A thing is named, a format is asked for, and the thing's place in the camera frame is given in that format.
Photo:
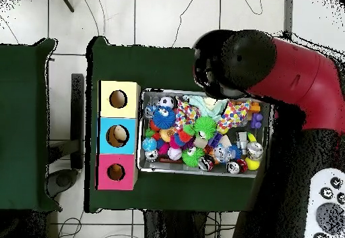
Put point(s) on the large green spiky ball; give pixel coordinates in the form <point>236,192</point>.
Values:
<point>204,126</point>

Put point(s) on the colourful polka dot cloth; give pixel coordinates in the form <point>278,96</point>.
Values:
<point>233,115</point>
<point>186,114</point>

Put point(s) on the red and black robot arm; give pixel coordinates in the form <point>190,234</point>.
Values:
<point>296,73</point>

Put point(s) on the wooden box with three holes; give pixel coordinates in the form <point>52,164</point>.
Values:
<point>105,108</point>

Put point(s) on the blue spiky ball with eyes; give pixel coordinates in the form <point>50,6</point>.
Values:
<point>165,117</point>

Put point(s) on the black and white soccer ball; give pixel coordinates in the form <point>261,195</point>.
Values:
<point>166,102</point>

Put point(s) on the mint green cloth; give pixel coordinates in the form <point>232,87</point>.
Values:
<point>198,103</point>

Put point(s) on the blue globe ball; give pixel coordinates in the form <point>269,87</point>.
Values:
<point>149,144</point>

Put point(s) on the purple building block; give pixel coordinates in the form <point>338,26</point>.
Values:
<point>256,120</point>

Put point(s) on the silver metal can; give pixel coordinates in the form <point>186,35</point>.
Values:
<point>254,150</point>

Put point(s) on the black upright panel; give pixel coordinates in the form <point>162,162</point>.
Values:
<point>77,114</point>

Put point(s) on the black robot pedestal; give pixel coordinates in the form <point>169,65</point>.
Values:
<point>172,227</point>

